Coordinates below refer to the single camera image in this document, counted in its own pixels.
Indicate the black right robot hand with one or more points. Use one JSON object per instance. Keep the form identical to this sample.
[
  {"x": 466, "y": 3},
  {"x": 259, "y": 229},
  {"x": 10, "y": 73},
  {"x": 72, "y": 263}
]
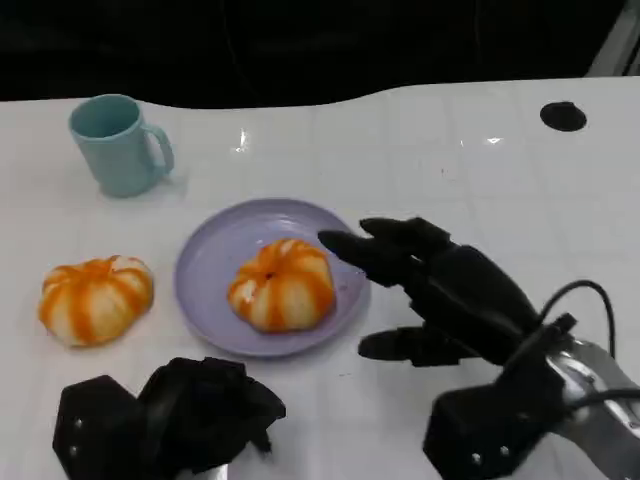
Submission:
[{"x": 465, "y": 300}]

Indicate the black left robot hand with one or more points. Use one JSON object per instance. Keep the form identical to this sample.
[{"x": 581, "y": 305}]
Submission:
[{"x": 205, "y": 415}]

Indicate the orange and white bread roll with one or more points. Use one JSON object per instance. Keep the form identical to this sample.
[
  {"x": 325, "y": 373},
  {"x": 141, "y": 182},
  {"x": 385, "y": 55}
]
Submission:
[
  {"x": 95, "y": 302},
  {"x": 282, "y": 287}
]

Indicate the lilac plate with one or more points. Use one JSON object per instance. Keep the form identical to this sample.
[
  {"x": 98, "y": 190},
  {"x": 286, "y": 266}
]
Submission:
[{"x": 220, "y": 300}]

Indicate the pale green mug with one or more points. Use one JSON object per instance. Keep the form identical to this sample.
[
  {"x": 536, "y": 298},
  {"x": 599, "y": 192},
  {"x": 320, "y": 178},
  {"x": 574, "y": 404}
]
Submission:
[{"x": 120, "y": 150}]

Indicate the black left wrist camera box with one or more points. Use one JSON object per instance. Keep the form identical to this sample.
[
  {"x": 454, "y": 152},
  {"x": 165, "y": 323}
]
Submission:
[{"x": 95, "y": 430}]

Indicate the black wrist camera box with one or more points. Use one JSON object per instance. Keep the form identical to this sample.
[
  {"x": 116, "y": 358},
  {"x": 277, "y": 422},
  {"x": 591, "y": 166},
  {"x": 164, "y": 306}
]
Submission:
[
  {"x": 495, "y": 430},
  {"x": 95, "y": 430}
]

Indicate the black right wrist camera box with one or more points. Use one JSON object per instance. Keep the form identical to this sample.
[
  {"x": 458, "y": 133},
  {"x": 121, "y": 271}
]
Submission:
[{"x": 495, "y": 430}]

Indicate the grey white background post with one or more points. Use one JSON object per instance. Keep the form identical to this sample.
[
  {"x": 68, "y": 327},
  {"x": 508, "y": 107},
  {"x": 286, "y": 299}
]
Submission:
[{"x": 619, "y": 42}]

